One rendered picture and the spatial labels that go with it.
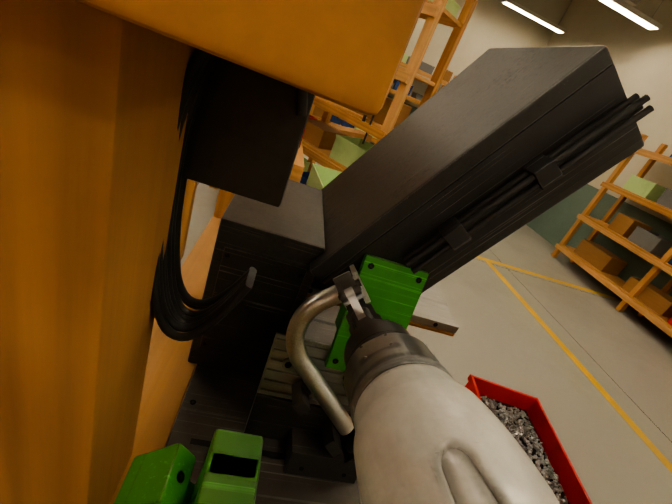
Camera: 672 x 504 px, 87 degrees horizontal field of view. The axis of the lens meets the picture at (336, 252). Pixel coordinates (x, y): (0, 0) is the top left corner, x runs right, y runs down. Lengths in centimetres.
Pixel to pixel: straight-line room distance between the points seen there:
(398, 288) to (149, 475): 41
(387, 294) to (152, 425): 46
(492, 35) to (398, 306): 1011
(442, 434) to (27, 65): 29
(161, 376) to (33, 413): 41
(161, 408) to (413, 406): 59
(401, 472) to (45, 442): 34
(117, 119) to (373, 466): 25
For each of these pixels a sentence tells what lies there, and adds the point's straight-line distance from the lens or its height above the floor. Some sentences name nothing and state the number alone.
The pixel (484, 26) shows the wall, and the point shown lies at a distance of 1048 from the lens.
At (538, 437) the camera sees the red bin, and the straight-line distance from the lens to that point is 119.
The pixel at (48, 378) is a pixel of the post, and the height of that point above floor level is 122.
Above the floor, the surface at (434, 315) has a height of 113.
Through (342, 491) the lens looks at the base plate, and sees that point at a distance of 74.
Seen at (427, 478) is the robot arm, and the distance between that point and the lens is 22.
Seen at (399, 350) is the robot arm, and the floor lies 133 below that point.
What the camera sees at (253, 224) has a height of 124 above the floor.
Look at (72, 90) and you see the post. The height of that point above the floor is 145.
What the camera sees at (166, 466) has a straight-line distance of 42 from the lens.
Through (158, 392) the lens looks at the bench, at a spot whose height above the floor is 88.
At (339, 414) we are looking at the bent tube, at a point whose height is 103.
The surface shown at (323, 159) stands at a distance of 351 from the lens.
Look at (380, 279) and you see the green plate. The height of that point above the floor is 124.
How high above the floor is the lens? 151
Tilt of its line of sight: 26 degrees down
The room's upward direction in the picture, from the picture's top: 23 degrees clockwise
